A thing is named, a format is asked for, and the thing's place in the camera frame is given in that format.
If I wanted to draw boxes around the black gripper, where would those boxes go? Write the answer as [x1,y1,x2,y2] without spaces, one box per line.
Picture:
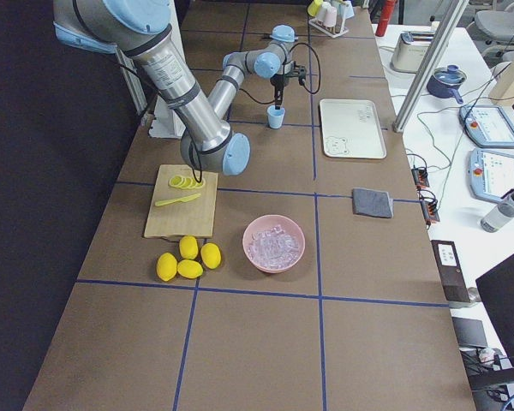
[270,74,290,108]

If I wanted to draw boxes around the light blue plastic cup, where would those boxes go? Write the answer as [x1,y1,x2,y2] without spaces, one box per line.
[266,104,285,129]

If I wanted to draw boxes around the yellow-green plastic cup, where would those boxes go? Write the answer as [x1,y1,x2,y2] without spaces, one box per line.
[307,0,323,17]

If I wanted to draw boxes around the pink plastic cup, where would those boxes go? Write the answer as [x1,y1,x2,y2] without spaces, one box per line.
[315,3,338,28]

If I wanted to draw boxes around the clear ice cubes pile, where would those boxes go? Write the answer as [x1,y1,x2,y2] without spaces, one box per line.
[245,225,302,271]

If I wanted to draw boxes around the cream bear serving tray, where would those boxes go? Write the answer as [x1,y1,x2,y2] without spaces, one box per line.
[319,98,386,159]

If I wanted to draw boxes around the lemon slice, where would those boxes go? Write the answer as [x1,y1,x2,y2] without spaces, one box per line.
[168,175,185,188]
[180,177,198,189]

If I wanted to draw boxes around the yellow plastic knife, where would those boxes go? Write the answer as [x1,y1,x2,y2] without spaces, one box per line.
[154,193,201,207]

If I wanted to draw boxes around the white toaster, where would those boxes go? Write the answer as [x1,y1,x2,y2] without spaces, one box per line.
[391,31,434,74]

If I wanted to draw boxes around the grey folded cloth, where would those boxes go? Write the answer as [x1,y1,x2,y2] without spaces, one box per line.
[352,188,393,218]

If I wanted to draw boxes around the wooden cutting board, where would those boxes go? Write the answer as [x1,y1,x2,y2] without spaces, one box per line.
[144,164,218,238]

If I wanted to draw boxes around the pink bowl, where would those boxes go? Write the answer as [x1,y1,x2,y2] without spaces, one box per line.
[242,214,306,274]

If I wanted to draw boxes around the blue pot with lid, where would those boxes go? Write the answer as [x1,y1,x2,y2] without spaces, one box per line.
[427,64,467,104]

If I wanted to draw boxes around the yellow lemon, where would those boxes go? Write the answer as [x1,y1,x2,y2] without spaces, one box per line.
[179,235,199,260]
[200,242,222,270]
[176,259,204,279]
[156,253,177,282]

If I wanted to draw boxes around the upper teach pendant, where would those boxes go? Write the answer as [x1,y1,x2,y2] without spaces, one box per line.
[459,104,514,149]

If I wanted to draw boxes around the teach pendant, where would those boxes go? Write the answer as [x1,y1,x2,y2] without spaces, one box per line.
[469,148,514,203]
[459,104,514,149]

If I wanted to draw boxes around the lower teach pendant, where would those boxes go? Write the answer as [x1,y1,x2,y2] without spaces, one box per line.
[469,148,514,203]

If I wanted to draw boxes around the brown box with label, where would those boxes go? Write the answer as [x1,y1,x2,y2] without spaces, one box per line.
[431,240,473,308]

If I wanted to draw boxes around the grey water bottle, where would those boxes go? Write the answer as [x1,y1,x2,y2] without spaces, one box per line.
[480,188,514,233]

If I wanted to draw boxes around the black monitor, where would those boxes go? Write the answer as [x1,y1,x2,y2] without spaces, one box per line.
[469,254,514,390]

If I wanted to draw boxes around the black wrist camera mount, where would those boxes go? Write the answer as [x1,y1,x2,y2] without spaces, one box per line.
[286,62,307,86]

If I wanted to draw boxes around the white wire cup rack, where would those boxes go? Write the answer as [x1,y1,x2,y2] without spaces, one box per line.
[308,18,350,39]

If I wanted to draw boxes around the aluminium frame post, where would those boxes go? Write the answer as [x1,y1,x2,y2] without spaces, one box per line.
[392,0,469,133]

